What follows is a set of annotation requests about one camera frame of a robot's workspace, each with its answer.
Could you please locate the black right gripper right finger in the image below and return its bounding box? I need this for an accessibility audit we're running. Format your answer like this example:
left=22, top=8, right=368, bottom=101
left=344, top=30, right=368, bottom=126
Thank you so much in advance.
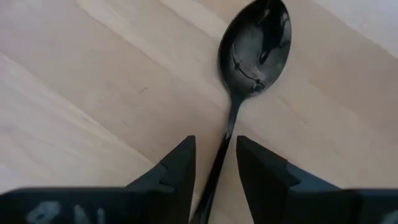
left=236, top=135, right=358, bottom=224

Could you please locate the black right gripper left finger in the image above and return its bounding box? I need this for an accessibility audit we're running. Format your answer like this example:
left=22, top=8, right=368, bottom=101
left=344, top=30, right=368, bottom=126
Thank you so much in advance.
left=126, top=135, right=197, bottom=224

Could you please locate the black metal spoon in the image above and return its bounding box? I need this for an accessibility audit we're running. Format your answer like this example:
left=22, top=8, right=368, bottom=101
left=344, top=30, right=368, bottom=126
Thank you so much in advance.
left=189, top=0, right=292, bottom=224

